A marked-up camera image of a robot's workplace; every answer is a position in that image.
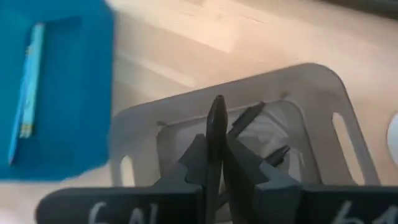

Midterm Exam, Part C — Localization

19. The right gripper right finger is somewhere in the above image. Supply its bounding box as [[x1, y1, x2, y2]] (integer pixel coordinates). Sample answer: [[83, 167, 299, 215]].
[[222, 136, 398, 224]]

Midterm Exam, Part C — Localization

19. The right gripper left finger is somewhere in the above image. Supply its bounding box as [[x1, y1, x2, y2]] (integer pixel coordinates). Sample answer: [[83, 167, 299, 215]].
[[35, 133, 208, 224]]

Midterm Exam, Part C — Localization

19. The black pen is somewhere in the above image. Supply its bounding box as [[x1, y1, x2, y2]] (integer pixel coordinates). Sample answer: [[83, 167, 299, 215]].
[[228, 101, 267, 138], [263, 144, 292, 167]]

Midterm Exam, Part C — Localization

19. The teal pencil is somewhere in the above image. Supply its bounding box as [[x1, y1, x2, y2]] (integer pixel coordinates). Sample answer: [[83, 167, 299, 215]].
[[18, 22, 45, 139], [7, 77, 28, 166]]

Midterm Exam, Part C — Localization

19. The white plant pot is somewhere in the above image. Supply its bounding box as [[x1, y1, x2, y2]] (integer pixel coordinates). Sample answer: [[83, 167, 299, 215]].
[[386, 112, 398, 167]]

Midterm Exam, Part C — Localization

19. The grey plastic bin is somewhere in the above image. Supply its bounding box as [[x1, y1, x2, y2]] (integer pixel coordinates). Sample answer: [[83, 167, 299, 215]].
[[108, 62, 382, 224]]

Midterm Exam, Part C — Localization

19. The blue plastic bin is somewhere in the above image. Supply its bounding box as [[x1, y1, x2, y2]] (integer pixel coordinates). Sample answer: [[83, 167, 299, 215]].
[[0, 0, 116, 182]]

